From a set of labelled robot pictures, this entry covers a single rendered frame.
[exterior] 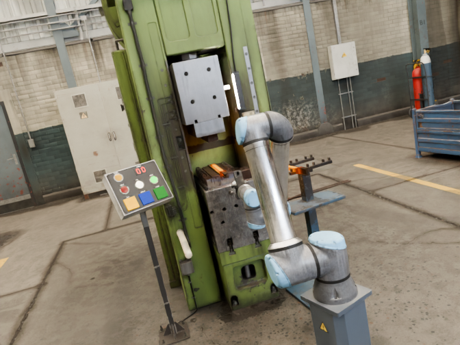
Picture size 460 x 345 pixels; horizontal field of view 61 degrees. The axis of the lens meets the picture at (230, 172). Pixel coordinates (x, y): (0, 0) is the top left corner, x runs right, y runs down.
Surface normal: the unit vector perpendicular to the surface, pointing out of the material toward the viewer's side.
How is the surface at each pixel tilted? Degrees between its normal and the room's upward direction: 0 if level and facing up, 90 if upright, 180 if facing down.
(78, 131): 90
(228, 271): 89
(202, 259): 90
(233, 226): 90
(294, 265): 71
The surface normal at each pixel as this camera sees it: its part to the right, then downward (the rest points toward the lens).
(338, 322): -0.19, 0.25
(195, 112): 0.24, 0.16
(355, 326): 0.54, 0.07
